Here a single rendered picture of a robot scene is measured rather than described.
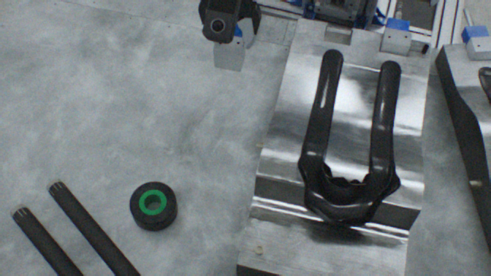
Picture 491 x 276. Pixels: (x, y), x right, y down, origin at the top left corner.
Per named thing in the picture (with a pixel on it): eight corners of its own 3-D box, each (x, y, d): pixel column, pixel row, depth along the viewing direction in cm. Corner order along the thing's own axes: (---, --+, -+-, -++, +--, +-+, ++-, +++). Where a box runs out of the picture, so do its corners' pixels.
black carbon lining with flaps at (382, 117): (321, 53, 109) (329, 20, 101) (405, 70, 108) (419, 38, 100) (285, 217, 93) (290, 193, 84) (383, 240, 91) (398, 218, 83)
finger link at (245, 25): (269, 28, 103) (259, -10, 95) (261, 54, 100) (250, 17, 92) (252, 28, 104) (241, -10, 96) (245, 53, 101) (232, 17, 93)
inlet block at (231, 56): (231, 14, 110) (231, -6, 105) (256, 19, 109) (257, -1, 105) (213, 66, 103) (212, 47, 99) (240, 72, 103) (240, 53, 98)
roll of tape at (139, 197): (126, 226, 99) (123, 218, 96) (139, 185, 103) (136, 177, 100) (171, 235, 98) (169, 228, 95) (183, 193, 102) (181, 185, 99)
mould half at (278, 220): (294, 46, 119) (300, 1, 107) (418, 71, 116) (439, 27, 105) (236, 274, 95) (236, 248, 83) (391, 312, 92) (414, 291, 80)
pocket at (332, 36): (324, 35, 114) (326, 23, 111) (350, 40, 113) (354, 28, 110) (320, 52, 112) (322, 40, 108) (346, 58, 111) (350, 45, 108)
